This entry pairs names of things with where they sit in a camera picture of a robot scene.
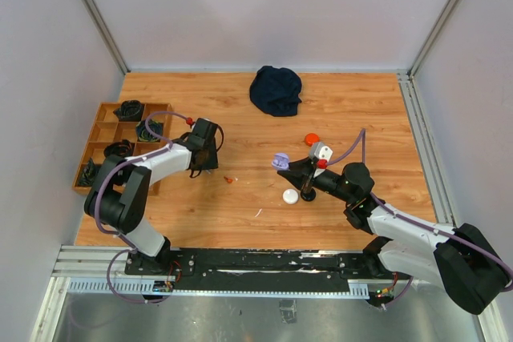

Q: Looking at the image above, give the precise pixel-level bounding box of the aluminium frame rail right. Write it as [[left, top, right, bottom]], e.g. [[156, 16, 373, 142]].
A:
[[397, 0, 462, 225]]

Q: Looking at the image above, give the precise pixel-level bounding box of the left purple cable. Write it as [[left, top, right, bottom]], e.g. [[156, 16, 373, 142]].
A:
[[92, 111, 189, 305]]

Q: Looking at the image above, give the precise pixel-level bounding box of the dark navy crumpled cloth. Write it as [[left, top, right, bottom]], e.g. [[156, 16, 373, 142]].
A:
[[248, 66, 302, 117]]

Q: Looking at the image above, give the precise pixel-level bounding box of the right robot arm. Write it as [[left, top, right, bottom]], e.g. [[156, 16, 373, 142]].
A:
[[272, 156, 512, 315]]

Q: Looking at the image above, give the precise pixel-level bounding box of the black earbud case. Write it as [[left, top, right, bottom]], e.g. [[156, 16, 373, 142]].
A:
[[300, 190, 317, 202]]

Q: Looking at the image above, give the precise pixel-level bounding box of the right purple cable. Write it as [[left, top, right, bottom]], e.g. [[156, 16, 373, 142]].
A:
[[326, 128, 513, 291]]

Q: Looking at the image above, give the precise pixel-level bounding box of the wooden compartment tray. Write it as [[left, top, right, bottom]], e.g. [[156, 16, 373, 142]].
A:
[[72, 103, 172, 195]]

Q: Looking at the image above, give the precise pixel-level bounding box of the rolled green patterned tie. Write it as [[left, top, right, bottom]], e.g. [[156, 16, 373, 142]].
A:
[[135, 119, 164, 143]]

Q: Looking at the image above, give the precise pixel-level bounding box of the rolled black orange tie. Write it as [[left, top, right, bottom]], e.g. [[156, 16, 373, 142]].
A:
[[103, 139, 135, 158]]

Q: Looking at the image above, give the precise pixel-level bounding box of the lavender earbud case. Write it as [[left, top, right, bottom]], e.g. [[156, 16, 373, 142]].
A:
[[272, 152, 289, 171]]

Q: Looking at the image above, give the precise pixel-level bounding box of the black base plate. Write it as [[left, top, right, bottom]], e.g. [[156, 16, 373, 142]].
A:
[[124, 248, 394, 294]]

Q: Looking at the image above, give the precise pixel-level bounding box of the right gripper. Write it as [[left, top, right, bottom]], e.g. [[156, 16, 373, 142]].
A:
[[278, 156, 354, 204]]

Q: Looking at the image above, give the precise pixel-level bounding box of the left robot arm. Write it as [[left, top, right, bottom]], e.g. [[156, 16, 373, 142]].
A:
[[84, 119, 224, 275]]

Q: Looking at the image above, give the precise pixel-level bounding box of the aluminium frame post left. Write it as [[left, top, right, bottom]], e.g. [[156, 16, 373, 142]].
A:
[[81, 0, 131, 75]]

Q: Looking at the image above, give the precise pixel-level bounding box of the rolled black tie top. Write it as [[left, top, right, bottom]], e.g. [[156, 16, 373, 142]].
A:
[[113, 100, 144, 122]]

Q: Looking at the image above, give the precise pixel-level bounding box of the white earbud case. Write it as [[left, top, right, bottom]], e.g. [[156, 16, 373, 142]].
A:
[[282, 189, 300, 205]]

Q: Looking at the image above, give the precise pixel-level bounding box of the purple cable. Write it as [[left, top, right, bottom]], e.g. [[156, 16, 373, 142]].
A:
[[326, 128, 513, 291], [92, 111, 189, 305]]

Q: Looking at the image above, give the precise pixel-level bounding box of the orange earbud case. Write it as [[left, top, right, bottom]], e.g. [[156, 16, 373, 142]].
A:
[[304, 133, 320, 147]]

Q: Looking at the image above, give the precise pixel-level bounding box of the rolled green black tie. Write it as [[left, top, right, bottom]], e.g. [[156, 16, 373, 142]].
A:
[[76, 158, 100, 187]]

